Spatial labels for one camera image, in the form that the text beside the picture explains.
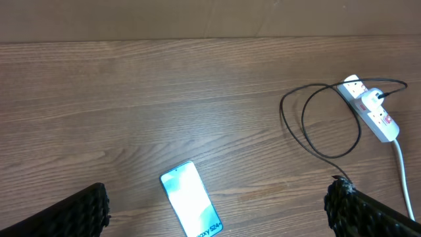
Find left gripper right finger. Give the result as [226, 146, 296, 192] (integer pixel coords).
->
[324, 175, 420, 237]

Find white charger plug adapter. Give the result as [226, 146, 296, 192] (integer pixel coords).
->
[360, 88, 384, 111]

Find white power strip cord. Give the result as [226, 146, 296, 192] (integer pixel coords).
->
[391, 139, 416, 222]

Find white power strip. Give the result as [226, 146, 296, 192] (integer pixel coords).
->
[337, 74, 400, 143]

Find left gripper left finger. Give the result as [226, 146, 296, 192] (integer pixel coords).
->
[1, 182, 111, 237]

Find Galaxy smartphone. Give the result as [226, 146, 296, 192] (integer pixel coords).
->
[160, 161, 224, 237]

